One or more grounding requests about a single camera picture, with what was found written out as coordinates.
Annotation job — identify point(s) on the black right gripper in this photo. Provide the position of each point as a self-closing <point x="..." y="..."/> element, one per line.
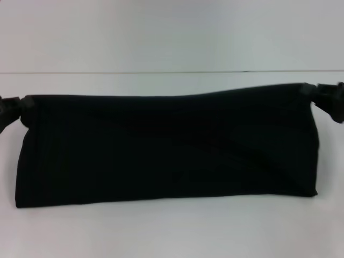
<point x="332" y="103"/>

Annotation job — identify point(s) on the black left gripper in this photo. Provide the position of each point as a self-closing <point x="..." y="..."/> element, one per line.
<point x="8" y="115"/>

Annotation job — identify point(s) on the black shirt with FREE print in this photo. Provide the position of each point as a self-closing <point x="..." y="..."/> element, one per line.
<point x="166" y="145"/>

